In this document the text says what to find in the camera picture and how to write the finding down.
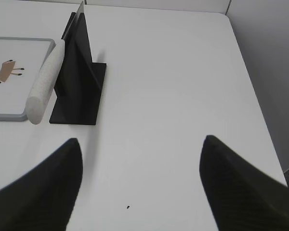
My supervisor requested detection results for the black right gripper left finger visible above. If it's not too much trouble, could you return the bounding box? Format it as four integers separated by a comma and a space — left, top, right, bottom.
0, 138, 83, 231

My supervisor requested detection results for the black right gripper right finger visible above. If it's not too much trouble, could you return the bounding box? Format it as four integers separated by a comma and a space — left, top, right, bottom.
199, 135, 289, 231

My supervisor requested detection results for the steel knife with white handle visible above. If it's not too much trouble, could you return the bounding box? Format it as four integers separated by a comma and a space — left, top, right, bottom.
25, 1, 84, 125

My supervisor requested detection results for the black knife stand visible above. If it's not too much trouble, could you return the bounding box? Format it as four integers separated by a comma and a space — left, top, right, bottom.
49, 12, 106, 125

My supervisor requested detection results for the grey-rimmed white cutting board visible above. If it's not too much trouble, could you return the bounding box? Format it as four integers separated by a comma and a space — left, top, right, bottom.
0, 37, 55, 121

